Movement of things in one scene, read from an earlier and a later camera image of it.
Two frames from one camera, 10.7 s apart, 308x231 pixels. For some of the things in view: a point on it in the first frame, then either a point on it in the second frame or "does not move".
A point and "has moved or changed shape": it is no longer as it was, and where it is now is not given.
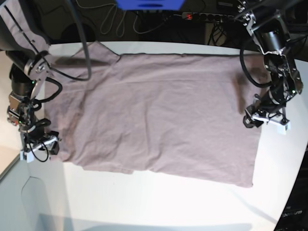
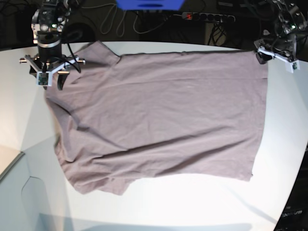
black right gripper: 266,105 to 285,44
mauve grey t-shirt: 173,114 has moved or changed shape
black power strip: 208,17 does not move
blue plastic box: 150,5 does not move
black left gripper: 37,135 to 50,54
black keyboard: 294,217 does not move
